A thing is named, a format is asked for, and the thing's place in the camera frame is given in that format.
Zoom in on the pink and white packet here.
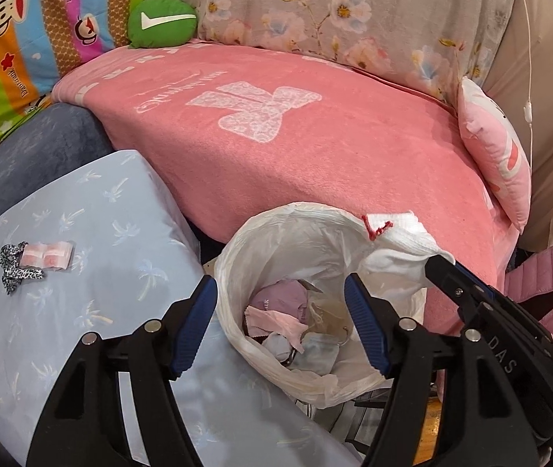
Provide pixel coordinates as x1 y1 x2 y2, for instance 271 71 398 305
21 241 75 270

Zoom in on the pink cloth strip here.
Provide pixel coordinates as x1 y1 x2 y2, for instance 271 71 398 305
243 305 309 346

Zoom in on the black white patterned cloth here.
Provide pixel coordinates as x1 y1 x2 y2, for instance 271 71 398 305
0 241 46 297

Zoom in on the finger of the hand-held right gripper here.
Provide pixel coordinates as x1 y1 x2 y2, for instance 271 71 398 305
424 254 501 323

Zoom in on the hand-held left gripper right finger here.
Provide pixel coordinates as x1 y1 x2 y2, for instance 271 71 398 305
343 272 541 467

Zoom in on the green round cushion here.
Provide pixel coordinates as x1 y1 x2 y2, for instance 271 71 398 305
127 0 198 50

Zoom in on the blue-grey sofa cushion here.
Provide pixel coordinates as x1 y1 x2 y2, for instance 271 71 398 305
0 102 114 205

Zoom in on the light blue palm print tablecloth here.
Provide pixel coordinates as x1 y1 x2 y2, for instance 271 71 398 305
0 150 362 467

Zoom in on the white cable with switch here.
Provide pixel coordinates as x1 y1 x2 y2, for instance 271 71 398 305
510 0 537 161

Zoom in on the pink blanket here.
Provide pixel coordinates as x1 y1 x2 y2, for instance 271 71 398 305
51 41 520 346

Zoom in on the pink pillow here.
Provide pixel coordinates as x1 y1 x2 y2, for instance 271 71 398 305
456 76 533 233

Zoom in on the pink padded backpack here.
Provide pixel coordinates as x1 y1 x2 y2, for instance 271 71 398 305
500 233 553 351

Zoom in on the striped monkey print blanket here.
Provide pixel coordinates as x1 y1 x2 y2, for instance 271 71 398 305
0 0 147 166

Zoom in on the floral grey pillow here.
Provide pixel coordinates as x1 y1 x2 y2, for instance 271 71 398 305
145 0 520 108

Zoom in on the white plastic trash bag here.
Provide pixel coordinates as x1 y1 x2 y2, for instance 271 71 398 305
213 203 445 409

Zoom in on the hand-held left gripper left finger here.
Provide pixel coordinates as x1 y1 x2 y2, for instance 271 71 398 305
26 275 219 467

